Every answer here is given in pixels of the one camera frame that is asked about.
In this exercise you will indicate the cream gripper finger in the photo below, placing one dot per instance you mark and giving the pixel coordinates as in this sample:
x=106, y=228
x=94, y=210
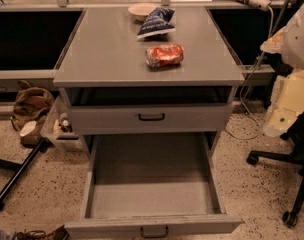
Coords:
x=287, y=104

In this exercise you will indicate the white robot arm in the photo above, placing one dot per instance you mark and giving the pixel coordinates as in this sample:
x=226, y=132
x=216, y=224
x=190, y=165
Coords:
x=289, y=42

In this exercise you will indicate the open middle drawer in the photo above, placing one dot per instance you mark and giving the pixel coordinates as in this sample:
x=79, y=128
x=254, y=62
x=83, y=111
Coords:
x=151, y=186

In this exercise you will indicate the grey drawer cabinet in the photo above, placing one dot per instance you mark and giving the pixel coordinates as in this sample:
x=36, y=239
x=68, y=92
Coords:
x=116, y=83

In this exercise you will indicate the closed top drawer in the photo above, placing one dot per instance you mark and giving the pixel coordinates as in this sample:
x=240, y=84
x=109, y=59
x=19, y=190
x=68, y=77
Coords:
x=91, y=120

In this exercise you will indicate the blue chip bag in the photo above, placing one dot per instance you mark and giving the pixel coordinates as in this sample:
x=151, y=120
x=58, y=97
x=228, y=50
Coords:
x=157, y=23

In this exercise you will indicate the white bowl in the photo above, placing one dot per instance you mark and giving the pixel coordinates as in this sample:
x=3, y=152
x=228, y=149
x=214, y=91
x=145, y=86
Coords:
x=140, y=11

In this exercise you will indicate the clear plastic bin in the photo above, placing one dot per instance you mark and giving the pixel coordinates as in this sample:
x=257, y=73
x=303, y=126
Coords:
x=58, y=128

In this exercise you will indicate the brown backpack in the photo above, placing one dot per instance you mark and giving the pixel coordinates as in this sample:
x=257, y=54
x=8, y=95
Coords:
x=32, y=105

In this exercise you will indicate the black metal stand leg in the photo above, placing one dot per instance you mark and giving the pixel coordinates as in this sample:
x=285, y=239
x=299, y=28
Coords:
x=18, y=169

